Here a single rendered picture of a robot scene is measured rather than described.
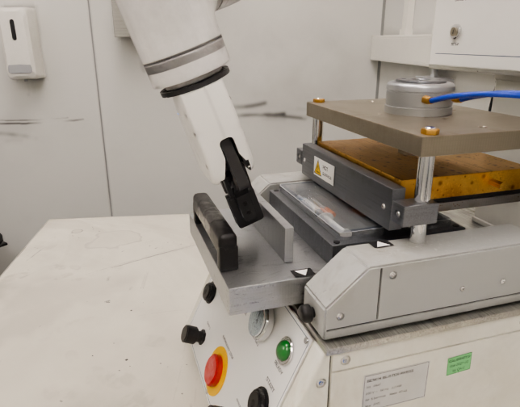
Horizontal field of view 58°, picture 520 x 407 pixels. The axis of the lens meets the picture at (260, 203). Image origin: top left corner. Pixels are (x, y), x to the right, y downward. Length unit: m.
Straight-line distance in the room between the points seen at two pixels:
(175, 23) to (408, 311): 0.35
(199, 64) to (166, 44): 0.03
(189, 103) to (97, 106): 1.67
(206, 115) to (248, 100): 1.62
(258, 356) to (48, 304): 0.49
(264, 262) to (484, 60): 0.41
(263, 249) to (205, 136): 0.15
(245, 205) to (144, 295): 0.42
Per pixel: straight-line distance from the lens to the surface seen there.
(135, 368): 0.73
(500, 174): 0.58
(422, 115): 0.58
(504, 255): 0.53
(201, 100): 0.46
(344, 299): 0.44
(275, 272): 0.48
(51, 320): 0.88
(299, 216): 0.56
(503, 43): 0.71
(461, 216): 0.81
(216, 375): 0.63
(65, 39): 2.13
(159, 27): 0.46
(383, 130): 0.51
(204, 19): 0.47
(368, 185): 0.52
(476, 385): 0.60
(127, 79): 2.09
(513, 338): 0.59
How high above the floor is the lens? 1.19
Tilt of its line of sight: 19 degrees down
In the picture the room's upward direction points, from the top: straight up
